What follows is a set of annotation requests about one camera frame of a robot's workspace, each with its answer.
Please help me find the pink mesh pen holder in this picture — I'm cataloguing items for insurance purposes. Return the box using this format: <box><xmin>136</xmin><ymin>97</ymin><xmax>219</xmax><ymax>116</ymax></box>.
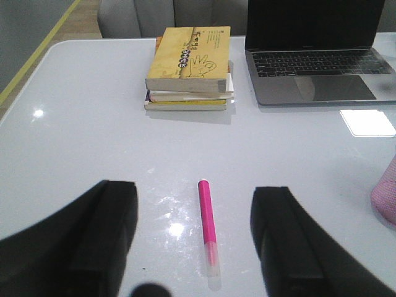
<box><xmin>370</xmin><ymin>157</ymin><xmax>395</xmax><ymax>228</ymax></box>

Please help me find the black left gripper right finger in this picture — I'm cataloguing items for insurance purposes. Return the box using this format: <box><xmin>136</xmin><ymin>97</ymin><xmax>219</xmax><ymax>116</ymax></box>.
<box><xmin>251</xmin><ymin>187</ymin><xmax>395</xmax><ymax>296</ymax></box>

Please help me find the yellow top book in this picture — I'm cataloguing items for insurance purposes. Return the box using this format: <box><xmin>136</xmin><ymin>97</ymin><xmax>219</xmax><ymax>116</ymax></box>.
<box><xmin>145</xmin><ymin>26</ymin><xmax>231</xmax><ymax>93</ymax></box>

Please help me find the middle white book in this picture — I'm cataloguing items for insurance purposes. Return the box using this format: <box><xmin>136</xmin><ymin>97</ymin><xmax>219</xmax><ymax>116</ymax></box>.
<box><xmin>147</xmin><ymin>63</ymin><xmax>234</xmax><ymax>102</ymax></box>

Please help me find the grey laptop computer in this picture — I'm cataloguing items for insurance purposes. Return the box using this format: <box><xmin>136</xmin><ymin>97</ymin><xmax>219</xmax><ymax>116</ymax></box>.
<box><xmin>244</xmin><ymin>1</ymin><xmax>395</xmax><ymax>106</ymax></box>

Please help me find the bottom book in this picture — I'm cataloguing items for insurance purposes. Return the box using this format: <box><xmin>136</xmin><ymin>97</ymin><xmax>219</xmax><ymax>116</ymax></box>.
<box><xmin>144</xmin><ymin>95</ymin><xmax>230</xmax><ymax>111</ymax></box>

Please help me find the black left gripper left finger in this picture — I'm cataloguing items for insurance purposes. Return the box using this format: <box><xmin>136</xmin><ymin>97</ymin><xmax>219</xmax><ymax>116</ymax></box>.
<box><xmin>1</xmin><ymin>180</ymin><xmax>138</xmax><ymax>296</ymax></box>

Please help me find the pink highlighter pen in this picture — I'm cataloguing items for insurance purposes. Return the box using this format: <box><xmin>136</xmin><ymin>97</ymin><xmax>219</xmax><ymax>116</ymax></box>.
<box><xmin>198</xmin><ymin>179</ymin><xmax>220</xmax><ymax>277</ymax></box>

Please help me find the left grey chair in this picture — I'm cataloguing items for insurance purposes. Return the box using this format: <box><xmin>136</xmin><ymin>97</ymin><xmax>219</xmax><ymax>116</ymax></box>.
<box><xmin>97</xmin><ymin>0</ymin><xmax>248</xmax><ymax>38</ymax></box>

